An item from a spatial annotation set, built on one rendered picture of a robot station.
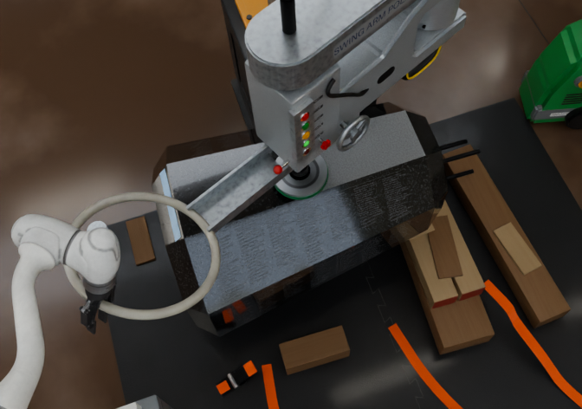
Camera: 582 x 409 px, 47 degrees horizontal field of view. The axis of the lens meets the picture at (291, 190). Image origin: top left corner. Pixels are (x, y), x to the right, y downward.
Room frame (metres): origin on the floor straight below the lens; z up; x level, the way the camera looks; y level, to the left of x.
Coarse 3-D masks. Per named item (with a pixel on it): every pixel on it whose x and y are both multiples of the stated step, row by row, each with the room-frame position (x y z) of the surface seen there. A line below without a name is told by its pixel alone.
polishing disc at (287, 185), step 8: (280, 160) 1.30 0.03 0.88; (320, 160) 1.28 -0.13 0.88; (312, 168) 1.25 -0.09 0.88; (320, 168) 1.25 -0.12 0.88; (288, 176) 1.23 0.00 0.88; (312, 176) 1.22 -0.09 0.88; (320, 176) 1.21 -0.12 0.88; (280, 184) 1.20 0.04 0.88; (288, 184) 1.19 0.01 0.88; (296, 184) 1.19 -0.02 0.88; (304, 184) 1.19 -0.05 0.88; (312, 184) 1.18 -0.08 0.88; (320, 184) 1.18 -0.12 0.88; (288, 192) 1.16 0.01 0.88; (296, 192) 1.15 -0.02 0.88; (304, 192) 1.15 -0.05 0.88; (312, 192) 1.15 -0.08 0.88
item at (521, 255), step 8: (512, 224) 1.24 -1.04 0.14; (496, 232) 1.21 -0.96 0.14; (504, 232) 1.20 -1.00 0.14; (512, 232) 1.20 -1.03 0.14; (504, 240) 1.16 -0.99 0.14; (512, 240) 1.16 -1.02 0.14; (520, 240) 1.16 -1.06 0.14; (504, 248) 1.13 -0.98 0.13; (512, 248) 1.12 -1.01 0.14; (520, 248) 1.12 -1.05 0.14; (528, 248) 1.11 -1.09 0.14; (512, 256) 1.08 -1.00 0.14; (520, 256) 1.07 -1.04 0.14; (528, 256) 1.07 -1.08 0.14; (520, 264) 1.04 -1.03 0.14; (528, 264) 1.03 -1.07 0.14; (536, 264) 1.03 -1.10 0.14; (528, 272) 1.00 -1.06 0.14
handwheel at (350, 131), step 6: (354, 120) 1.19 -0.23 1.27; (360, 120) 1.20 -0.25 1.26; (366, 120) 1.22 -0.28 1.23; (342, 126) 1.22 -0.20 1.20; (348, 126) 1.18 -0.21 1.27; (354, 126) 1.21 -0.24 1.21; (360, 126) 1.21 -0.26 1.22; (366, 126) 1.22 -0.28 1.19; (342, 132) 1.17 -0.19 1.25; (348, 132) 1.17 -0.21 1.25; (354, 132) 1.18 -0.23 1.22; (360, 132) 1.22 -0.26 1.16; (342, 138) 1.15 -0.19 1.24; (354, 138) 1.18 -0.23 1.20; (360, 138) 1.20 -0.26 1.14; (348, 144) 1.19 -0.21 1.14; (354, 144) 1.19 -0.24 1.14; (342, 150) 1.15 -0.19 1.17
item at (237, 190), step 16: (256, 160) 1.19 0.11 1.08; (272, 160) 1.19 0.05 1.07; (240, 176) 1.14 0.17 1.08; (256, 176) 1.13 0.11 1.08; (272, 176) 1.10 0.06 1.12; (208, 192) 1.06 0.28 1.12; (224, 192) 1.08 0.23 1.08; (240, 192) 1.07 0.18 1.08; (256, 192) 1.05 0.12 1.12; (192, 208) 1.02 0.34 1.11; (208, 208) 1.03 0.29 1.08; (224, 208) 1.02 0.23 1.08; (240, 208) 1.00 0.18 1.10; (224, 224) 0.96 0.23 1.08
